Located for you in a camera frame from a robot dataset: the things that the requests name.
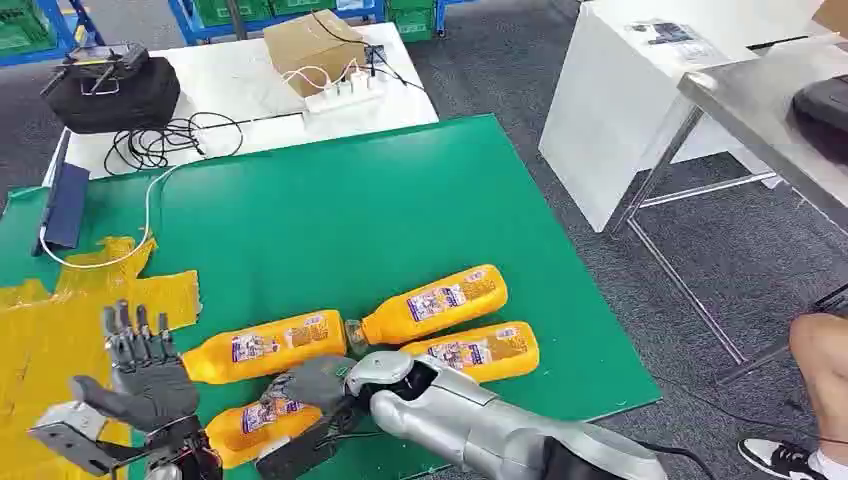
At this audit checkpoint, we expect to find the white cabinet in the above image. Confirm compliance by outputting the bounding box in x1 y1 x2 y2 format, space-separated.
537 0 824 234

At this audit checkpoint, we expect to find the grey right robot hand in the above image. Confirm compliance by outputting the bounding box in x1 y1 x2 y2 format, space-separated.
260 356 360 419

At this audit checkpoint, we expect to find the person's leg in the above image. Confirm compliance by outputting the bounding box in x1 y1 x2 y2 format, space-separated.
787 312 848 460

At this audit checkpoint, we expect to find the black bag on steel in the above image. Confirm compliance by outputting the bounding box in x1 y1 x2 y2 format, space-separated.
786 74 848 167

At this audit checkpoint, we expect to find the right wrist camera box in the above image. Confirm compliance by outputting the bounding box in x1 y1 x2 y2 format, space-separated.
254 422 342 480

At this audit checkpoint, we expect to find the white cable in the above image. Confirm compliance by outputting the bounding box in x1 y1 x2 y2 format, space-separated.
37 158 200 271

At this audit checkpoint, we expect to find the cardboard box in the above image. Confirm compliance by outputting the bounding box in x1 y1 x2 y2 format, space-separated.
262 9 370 99

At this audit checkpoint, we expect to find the orange drink bottle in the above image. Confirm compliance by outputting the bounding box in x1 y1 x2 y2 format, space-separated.
181 309 350 386
344 264 510 354
399 321 541 385
203 396 325 471

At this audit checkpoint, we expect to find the green crate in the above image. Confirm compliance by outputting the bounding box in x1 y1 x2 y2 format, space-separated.
270 0 337 17
386 0 437 44
192 0 274 28
0 0 58 54

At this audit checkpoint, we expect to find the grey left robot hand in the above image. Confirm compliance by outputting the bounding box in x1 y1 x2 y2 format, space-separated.
69 299 201 433

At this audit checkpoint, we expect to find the yellow sheet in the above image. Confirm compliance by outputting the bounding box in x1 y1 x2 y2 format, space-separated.
0 235 203 480

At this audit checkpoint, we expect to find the black handheld controller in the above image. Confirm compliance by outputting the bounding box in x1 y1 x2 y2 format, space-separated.
39 42 151 98

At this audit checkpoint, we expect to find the steel table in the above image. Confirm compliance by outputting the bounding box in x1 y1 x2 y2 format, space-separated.
608 33 848 387

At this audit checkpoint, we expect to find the printed paper sheet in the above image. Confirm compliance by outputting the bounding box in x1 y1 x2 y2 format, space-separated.
625 21 718 62

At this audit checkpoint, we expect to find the blue metal shelf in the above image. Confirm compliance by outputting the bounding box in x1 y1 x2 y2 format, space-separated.
0 0 107 68
167 0 387 47

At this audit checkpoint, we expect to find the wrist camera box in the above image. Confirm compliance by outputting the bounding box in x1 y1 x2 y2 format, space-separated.
27 400 128 478
254 422 342 480

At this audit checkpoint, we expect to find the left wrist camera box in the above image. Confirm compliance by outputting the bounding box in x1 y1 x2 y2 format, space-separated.
27 400 128 478

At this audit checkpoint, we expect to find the person's black white shoe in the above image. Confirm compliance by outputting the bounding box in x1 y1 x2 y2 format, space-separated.
736 437 831 480

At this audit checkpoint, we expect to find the coiled black cable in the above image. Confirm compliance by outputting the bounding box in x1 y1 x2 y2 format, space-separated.
103 111 246 178

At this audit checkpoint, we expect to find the white table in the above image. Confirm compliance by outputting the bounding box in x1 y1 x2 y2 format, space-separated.
42 21 441 189

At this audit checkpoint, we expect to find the white power strip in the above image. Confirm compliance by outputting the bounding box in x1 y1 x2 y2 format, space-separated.
302 68 390 116

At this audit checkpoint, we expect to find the green mat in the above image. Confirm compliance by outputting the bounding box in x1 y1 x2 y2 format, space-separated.
0 113 664 480

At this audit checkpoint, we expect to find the thin black cable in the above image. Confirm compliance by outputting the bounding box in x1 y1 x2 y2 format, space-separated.
309 11 427 93

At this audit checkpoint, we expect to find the dark blue flat pad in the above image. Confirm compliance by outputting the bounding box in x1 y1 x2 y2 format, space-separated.
31 161 92 258

